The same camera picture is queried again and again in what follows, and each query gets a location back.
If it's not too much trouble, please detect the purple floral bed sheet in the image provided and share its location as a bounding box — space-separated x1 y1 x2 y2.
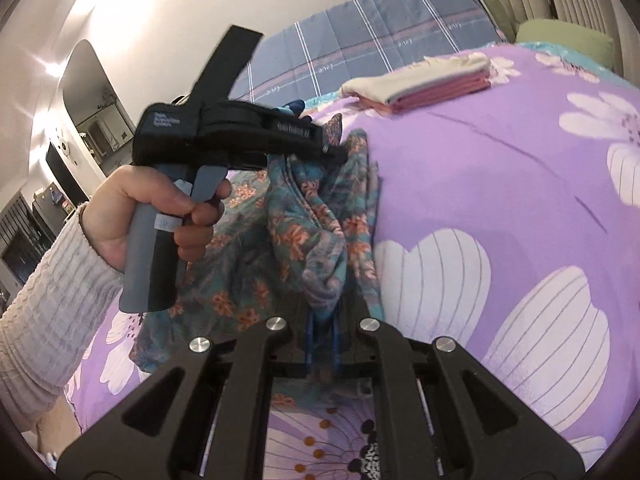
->
65 42 640 480

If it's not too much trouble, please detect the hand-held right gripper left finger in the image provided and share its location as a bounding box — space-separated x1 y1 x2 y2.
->
57 305 318 480

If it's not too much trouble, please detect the navy star plush garment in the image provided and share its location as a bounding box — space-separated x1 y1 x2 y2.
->
280 100 313 121

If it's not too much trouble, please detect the person's left hand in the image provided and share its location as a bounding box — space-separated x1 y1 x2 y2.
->
80 164 233 273

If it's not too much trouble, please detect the arched wall mirror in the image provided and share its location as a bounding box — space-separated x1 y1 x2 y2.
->
57 40 136 153

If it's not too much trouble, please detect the person's left forearm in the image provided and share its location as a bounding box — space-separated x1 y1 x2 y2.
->
0 205 126 431

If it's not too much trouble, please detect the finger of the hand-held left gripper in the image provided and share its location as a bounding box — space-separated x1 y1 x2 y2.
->
267 142 349 171
322 114 345 153

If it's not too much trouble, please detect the green pillow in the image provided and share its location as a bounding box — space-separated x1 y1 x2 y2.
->
480 0 516 43
515 19 616 68

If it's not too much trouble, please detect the black screen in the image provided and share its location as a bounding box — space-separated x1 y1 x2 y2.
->
46 142 93 201

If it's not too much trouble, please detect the teal floral garment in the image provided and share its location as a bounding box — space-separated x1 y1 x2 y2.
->
129 127 386 406

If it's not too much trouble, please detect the grey plaid pillow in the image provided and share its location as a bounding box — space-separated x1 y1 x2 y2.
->
232 0 506 103

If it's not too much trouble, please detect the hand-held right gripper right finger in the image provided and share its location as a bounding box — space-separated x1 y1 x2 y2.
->
330 310 586 480

